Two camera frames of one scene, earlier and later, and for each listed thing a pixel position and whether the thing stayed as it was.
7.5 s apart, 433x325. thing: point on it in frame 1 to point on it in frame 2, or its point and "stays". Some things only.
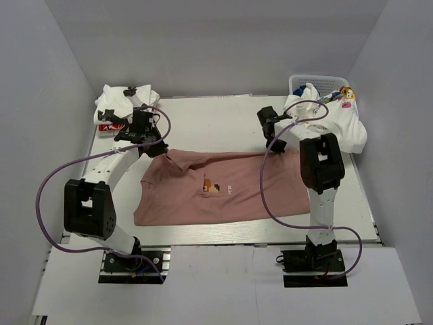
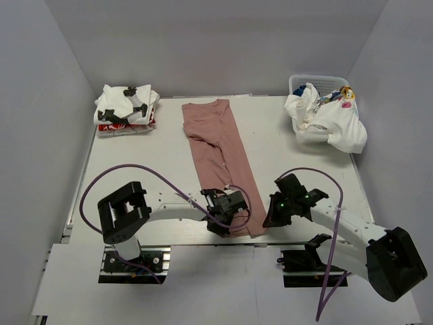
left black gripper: x=160 y=149 to x=220 y=231
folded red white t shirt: x=111 y=129 stays
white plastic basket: x=326 y=84 stays
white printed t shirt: x=336 y=114 stays
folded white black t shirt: x=116 y=104 stays
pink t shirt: x=182 y=185 to x=221 y=160
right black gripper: x=279 y=148 to x=273 y=219
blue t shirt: x=300 y=91 stays
